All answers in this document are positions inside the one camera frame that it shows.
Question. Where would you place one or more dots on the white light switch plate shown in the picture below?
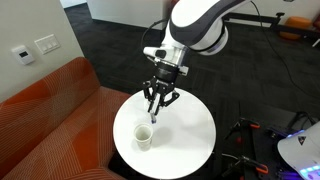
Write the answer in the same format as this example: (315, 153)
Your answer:
(47, 44)

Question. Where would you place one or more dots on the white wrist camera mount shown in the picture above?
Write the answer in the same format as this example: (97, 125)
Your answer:
(150, 52)

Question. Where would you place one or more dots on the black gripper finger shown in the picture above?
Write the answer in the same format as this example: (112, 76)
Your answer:
(171, 97)
(152, 105)

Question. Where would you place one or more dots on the orange patterned sofa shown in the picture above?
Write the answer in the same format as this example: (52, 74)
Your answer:
(50, 116)

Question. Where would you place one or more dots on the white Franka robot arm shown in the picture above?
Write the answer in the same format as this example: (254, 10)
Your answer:
(196, 20)

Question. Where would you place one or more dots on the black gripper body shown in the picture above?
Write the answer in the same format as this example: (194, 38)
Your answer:
(165, 75)

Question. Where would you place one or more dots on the white paper cup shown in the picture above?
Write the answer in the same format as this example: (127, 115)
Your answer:
(143, 143)

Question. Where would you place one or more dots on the black camera boom bar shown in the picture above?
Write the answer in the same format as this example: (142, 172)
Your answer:
(260, 18)

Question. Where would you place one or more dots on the marker with blue cap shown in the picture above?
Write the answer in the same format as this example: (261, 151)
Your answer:
(152, 119)

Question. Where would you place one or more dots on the white counter block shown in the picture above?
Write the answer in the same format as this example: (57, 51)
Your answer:
(126, 11)

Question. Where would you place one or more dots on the orange round ottoman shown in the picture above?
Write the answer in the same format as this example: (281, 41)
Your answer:
(296, 26)

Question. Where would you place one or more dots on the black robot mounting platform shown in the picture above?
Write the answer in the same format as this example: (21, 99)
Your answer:
(266, 156)

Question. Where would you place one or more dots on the white wall thermostat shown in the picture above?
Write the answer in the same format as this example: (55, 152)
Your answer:
(23, 55)

